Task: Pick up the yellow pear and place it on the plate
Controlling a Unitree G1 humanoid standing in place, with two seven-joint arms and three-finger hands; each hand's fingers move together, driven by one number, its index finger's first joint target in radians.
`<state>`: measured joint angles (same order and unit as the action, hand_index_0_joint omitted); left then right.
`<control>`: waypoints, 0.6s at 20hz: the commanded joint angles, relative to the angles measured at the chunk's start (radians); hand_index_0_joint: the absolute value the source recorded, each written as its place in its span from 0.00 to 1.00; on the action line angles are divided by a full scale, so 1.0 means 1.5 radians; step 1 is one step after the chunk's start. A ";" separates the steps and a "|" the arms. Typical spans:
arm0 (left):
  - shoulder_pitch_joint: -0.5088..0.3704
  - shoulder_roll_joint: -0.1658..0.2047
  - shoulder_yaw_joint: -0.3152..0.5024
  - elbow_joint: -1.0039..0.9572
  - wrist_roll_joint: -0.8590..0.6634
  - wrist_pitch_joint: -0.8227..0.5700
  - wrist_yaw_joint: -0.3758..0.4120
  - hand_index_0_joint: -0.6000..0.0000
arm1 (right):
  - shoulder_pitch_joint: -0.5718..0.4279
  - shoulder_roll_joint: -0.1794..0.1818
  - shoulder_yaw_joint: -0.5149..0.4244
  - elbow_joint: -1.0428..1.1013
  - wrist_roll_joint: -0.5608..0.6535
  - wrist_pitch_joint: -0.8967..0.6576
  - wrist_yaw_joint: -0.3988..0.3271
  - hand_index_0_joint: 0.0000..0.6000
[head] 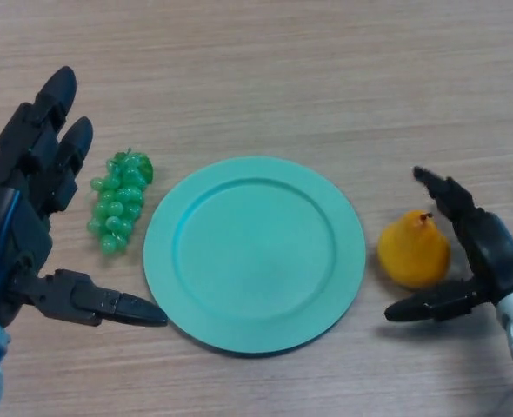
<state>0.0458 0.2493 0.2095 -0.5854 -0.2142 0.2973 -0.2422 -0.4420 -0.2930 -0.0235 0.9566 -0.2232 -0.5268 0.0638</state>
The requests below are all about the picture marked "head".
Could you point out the green round plate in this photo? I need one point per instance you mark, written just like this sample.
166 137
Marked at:
256 260

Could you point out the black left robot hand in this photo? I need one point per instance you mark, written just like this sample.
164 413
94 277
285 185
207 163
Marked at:
17 226

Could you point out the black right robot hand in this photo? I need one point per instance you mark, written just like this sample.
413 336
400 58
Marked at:
495 256

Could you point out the green grape bunch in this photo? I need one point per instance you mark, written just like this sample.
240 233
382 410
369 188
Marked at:
117 204

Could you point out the yellow pear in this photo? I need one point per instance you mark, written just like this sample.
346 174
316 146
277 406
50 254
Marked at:
413 252

